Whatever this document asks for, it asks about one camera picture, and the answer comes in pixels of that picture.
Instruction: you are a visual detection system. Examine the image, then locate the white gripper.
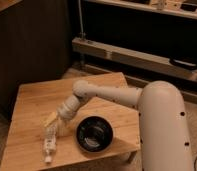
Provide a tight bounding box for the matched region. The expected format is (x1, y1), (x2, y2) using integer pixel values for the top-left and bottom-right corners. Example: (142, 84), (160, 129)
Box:
(44, 95), (82, 137)

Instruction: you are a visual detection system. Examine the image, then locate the clear plastic bottle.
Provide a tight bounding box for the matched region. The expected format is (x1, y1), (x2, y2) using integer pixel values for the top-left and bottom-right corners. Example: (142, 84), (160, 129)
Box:
(43, 125), (57, 164)

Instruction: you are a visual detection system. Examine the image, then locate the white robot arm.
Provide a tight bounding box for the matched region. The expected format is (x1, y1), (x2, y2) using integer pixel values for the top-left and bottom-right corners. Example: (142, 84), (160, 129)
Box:
(44, 80), (194, 171)

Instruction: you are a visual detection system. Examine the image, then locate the black ceramic bowl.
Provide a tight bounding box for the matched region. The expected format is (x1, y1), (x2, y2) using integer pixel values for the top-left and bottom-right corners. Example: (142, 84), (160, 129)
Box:
(76, 116), (113, 153)

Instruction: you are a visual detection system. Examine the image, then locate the wooden table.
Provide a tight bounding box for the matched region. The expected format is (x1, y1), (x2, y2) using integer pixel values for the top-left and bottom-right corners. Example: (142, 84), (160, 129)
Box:
(0, 79), (140, 171)

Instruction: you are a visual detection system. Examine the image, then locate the metal pole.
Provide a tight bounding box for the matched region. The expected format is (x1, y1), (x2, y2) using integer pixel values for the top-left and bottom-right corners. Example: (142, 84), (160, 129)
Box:
(78, 0), (86, 40)

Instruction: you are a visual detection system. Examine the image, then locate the long wooden beam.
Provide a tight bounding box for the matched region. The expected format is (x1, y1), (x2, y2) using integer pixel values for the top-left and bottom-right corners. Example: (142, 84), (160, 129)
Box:
(72, 37), (197, 83)

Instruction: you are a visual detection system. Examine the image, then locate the upper wooden shelf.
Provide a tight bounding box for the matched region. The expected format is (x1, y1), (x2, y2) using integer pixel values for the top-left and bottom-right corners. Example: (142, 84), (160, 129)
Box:
(86, 0), (197, 20)

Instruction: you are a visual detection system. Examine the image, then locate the black handle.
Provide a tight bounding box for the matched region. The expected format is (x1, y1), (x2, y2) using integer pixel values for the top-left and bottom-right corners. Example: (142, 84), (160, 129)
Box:
(169, 58), (197, 70)

